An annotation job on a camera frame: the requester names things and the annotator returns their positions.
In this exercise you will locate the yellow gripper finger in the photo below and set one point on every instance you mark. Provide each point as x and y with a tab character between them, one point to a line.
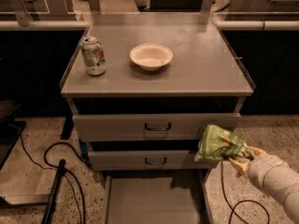
241	166
257	152

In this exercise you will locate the green jalapeno chip bag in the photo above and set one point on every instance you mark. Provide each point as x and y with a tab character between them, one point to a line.
218	144

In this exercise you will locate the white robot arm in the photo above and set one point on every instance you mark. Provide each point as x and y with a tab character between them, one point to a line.
272	176

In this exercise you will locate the top grey drawer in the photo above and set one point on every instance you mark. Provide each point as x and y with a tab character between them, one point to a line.
141	127

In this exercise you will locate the bottom open grey drawer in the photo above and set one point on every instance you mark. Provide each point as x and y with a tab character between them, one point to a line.
156	197

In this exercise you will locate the grey drawer cabinet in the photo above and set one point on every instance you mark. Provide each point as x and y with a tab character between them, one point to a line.
203	77

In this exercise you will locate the middle grey drawer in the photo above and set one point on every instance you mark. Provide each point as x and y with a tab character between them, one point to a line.
147	160

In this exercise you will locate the crushed soda can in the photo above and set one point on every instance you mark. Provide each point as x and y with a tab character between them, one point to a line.
93	55

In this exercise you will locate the black bar on floor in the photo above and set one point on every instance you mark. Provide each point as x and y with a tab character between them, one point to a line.
50	207

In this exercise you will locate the dark equipment at left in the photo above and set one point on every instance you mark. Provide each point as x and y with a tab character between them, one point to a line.
10	129

